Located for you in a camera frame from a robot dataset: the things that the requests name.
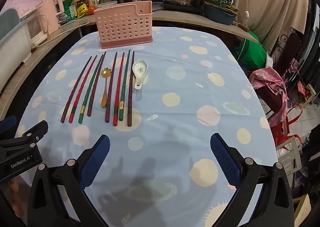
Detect beige curtain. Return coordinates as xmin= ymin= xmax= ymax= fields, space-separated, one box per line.
xmin=235 ymin=0 xmax=310 ymax=52

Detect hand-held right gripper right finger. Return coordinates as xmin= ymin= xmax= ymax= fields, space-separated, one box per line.
xmin=210 ymin=133 xmax=294 ymax=227

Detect dark brown chopstick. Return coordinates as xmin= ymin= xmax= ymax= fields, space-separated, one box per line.
xmin=127 ymin=50 xmax=135 ymax=127

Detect stacked bowls with greens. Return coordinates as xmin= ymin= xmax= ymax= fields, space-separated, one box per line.
xmin=204 ymin=3 xmax=238 ymax=26

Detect red chopstick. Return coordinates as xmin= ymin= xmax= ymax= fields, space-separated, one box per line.
xmin=113 ymin=52 xmax=125 ymax=127
xmin=69 ymin=55 xmax=98 ymax=124

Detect dark chair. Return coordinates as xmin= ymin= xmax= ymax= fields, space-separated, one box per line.
xmin=257 ymin=33 xmax=305 ymax=115

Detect white wooden frame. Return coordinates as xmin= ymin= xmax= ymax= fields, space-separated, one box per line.
xmin=275 ymin=137 xmax=305 ymax=175

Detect white bin with teal lid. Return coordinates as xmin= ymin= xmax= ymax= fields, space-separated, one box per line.
xmin=0 ymin=9 xmax=33 ymax=92

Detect white power cord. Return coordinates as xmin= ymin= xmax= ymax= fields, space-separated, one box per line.
xmin=31 ymin=23 xmax=88 ymax=47

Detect grey countertop board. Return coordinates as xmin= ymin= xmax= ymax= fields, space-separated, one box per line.
xmin=82 ymin=3 xmax=260 ymax=42

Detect yellow snack packet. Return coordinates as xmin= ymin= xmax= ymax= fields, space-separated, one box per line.
xmin=76 ymin=4 xmax=89 ymax=18

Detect pink floral cloth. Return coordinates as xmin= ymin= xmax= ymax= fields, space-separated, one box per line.
xmin=249 ymin=58 xmax=300 ymax=127

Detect green bag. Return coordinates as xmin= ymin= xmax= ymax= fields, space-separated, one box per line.
xmin=234 ymin=30 xmax=269 ymax=72

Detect white ceramic spoon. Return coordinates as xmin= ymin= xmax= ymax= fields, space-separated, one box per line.
xmin=132 ymin=60 xmax=149 ymax=90

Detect blue polka dot tablecloth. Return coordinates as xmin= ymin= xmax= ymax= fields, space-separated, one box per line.
xmin=16 ymin=26 xmax=279 ymax=227

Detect green can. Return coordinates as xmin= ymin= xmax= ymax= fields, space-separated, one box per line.
xmin=62 ymin=0 xmax=77 ymax=21

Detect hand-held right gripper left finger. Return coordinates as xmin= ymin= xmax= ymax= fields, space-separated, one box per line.
xmin=26 ymin=134 xmax=111 ymax=227

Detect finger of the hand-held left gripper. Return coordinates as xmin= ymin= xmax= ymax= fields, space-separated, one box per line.
xmin=0 ymin=115 xmax=17 ymax=135
xmin=0 ymin=120 xmax=49 ymax=153

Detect pink perforated utensil holder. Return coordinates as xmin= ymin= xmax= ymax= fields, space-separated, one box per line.
xmin=93 ymin=1 xmax=153 ymax=49

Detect wood grain side table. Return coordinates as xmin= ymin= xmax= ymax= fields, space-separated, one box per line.
xmin=0 ymin=20 xmax=98 ymax=118

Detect gold flower spoon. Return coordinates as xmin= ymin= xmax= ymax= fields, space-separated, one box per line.
xmin=100 ymin=67 xmax=111 ymax=109

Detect wooden crate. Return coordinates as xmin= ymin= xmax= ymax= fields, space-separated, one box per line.
xmin=291 ymin=193 xmax=312 ymax=223

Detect black induction cooker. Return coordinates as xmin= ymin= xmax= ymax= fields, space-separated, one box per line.
xmin=160 ymin=2 xmax=205 ymax=15

